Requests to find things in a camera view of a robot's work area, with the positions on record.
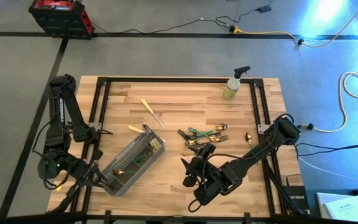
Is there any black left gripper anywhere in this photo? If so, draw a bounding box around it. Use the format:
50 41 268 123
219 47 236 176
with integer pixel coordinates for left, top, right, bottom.
69 158 115 192

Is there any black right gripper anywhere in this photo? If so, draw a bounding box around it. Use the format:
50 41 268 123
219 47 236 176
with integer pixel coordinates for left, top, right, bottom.
180 142 229 207

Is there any grey silverware rack basket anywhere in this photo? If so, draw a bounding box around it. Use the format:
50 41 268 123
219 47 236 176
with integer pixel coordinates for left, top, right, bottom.
101 128 167 197

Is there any white spray bottle yellow label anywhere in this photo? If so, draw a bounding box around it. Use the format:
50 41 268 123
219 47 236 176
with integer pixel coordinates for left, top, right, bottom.
223 65 251 101

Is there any black netgear box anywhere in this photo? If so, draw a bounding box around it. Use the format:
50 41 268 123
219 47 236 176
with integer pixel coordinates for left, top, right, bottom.
283 185 311 213

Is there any white booklet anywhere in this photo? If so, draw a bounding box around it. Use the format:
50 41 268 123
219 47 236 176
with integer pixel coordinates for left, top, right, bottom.
316 192 358 223

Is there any red black tool case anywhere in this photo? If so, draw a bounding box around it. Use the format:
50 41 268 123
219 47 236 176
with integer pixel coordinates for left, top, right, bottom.
27 0 96 40

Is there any white floor cable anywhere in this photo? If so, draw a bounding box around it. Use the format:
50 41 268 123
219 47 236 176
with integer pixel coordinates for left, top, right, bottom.
297 156 358 185

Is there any black floor cable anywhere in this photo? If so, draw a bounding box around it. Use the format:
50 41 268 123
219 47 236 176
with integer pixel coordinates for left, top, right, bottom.
292 141 358 158
90 12 260 35

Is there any yellow extension cord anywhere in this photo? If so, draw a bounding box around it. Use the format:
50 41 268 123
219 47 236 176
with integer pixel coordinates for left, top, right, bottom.
229 0 358 49

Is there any cream coiled floor cord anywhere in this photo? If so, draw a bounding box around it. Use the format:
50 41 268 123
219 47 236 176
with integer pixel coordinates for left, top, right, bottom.
306 68 358 133

